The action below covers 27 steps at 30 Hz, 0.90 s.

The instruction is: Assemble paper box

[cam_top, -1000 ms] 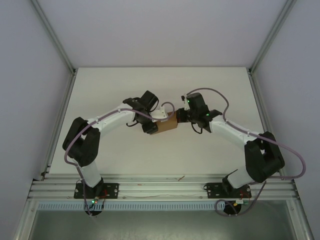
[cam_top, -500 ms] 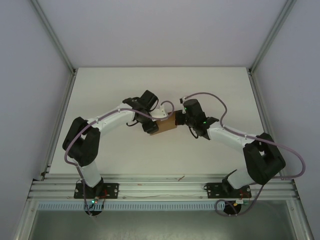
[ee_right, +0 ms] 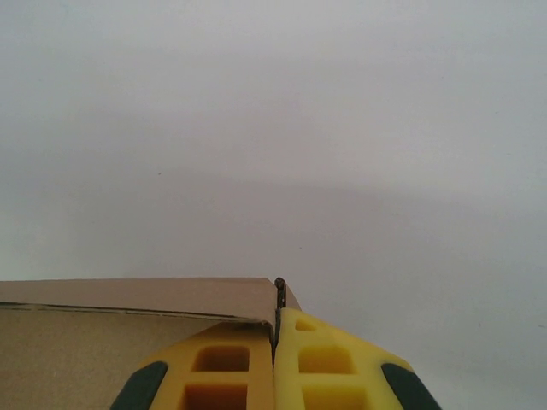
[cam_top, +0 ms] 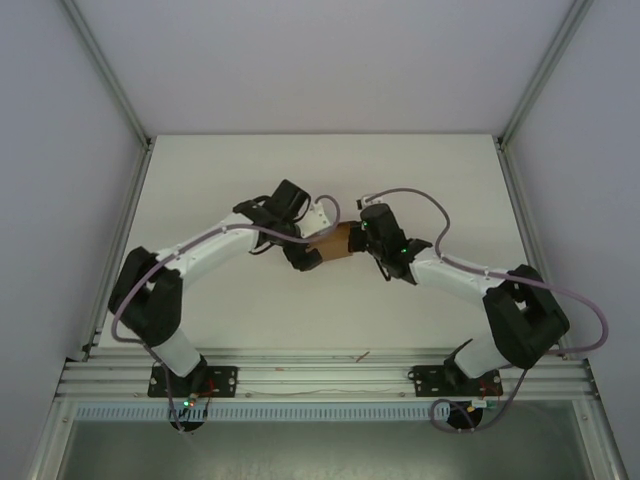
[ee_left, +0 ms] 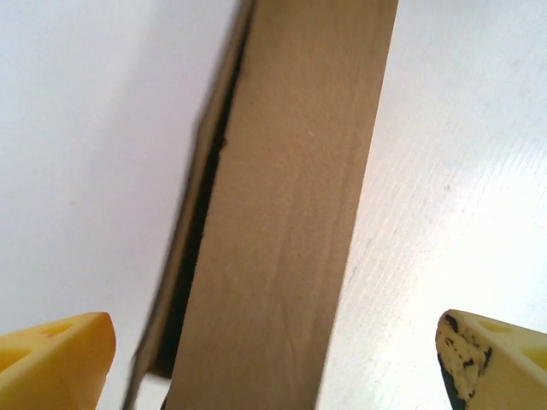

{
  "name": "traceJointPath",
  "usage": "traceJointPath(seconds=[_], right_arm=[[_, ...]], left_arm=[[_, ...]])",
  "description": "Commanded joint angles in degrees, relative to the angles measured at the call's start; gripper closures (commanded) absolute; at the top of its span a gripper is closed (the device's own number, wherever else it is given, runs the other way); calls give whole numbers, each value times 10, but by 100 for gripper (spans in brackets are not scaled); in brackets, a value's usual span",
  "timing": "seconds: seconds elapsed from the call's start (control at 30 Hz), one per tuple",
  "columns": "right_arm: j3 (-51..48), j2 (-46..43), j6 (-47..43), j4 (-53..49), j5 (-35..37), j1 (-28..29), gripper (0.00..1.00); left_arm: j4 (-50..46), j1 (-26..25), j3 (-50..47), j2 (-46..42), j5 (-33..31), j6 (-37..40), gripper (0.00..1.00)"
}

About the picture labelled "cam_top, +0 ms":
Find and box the slotted grey cable duct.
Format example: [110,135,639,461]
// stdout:
[74,403,481,422]

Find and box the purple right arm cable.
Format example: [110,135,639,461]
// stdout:
[359,186,614,434]

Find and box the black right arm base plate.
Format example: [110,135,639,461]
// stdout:
[407,364,504,399]

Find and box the wide aluminium mounting rail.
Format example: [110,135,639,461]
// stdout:
[57,347,599,401]

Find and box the aluminium frame post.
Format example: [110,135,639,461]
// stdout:
[62,0,154,151]
[494,0,596,149]

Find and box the aluminium table side rail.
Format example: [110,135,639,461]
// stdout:
[494,137,576,361]
[79,137,155,364]

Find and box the brown cardboard box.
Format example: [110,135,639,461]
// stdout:
[318,223,362,263]

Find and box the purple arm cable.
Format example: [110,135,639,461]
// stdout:
[109,193,342,434]
[359,186,614,434]

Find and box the grey sheet metal panel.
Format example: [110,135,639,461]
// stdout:
[44,417,626,480]

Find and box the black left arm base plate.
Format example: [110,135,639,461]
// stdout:
[147,364,239,400]

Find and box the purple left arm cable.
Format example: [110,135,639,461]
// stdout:
[109,193,342,434]

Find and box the black round cable grommet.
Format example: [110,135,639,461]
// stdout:
[446,402,484,432]
[169,417,206,435]

